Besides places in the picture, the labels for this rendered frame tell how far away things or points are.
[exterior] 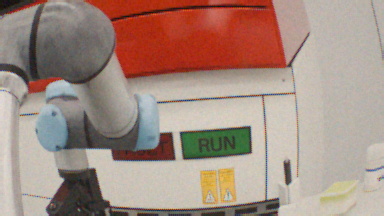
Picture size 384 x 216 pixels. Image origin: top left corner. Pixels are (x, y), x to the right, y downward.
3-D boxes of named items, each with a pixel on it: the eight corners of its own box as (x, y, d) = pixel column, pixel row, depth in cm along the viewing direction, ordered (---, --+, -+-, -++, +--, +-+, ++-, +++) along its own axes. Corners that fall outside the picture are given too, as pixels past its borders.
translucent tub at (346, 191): (331, 212, 173) (335, 181, 172) (356, 208, 168) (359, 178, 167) (315, 225, 167) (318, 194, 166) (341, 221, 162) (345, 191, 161)
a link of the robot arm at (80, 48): (114, -28, 119) (160, 89, 166) (46, -10, 120) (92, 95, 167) (101, 48, 116) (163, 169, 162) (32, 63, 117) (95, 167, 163)
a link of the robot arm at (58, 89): (40, 89, 167) (48, 81, 175) (47, 150, 169) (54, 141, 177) (73, 82, 166) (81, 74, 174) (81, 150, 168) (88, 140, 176)
